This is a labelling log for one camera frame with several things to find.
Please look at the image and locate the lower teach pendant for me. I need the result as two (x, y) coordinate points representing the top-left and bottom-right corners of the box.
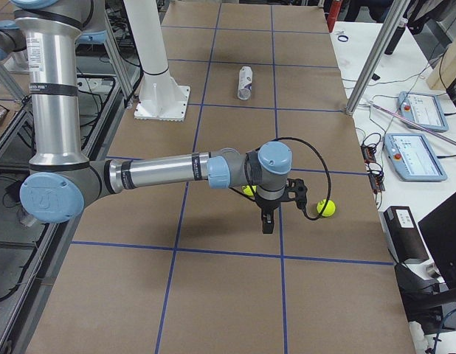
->
(384, 133), (447, 182)

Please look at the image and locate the black bottle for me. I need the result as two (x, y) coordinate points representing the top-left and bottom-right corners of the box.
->
(384, 18), (408, 55)

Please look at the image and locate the aluminium frame post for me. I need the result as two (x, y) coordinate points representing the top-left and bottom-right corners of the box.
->
(345, 0), (410, 116)

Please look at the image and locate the black camera cable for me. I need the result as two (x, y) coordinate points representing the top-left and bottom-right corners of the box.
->
(272, 136), (333, 222)

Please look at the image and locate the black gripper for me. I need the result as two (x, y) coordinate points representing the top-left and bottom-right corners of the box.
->
(255, 195), (281, 234)

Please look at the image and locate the small electronics board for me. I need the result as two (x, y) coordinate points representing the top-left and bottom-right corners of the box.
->
(360, 133), (385, 195)

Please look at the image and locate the white tennis ball can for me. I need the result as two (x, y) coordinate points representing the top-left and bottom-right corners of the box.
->
(238, 66), (253, 100)

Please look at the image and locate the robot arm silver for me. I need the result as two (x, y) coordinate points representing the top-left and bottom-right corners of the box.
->
(14, 1), (296, 234)

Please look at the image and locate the tennis ball far yellow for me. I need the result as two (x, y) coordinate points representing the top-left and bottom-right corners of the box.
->
(317, 199), (336, 218)

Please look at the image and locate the upper teach pendant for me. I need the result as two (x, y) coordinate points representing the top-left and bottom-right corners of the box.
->
(398, 91), (449, 133)

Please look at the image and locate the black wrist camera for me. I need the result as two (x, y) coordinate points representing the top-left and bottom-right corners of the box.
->
(282, 178), (308, 212)

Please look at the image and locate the metal rod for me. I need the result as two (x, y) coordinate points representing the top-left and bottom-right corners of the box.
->
(369, 102), (456, 147)

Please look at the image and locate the black monitor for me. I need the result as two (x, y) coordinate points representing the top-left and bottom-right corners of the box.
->
(418, 192), (456, 288)

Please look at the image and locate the black box white label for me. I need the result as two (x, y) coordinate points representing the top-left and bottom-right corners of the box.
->
(383, 206), (429, 264)

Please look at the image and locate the white pedestal column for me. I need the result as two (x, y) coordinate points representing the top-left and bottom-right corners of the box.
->
(124, 0), (190, 122)

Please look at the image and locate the teach pendant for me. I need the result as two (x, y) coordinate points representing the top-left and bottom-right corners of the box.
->
(384, 133), (447, 182)
(398, 91), (449, 133)

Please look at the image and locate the red bottle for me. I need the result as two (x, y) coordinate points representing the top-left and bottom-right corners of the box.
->
(327, 0), (342, 33)

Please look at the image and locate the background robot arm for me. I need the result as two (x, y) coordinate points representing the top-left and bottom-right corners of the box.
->
(0, 20), (28, 67)

